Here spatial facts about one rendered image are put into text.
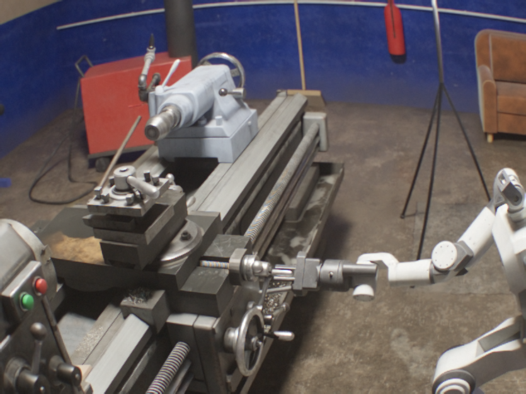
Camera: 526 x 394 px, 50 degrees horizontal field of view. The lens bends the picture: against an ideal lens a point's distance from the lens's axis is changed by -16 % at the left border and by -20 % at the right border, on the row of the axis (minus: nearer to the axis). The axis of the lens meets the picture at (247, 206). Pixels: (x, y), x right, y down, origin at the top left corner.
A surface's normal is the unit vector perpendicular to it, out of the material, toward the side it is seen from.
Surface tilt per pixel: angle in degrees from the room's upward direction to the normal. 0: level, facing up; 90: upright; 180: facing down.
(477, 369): 90
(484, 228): 50
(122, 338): 36
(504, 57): 95
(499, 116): 90
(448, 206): 0
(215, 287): 0
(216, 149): 90
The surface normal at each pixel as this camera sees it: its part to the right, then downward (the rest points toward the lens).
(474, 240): -0.50, -0.25
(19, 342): 0.95, 0.05
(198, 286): -0.10, -0.89
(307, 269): -0.29, -0.21
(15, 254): 0.60, -0.60
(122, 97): 0.05, 0.44
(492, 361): -0.33, 0.45
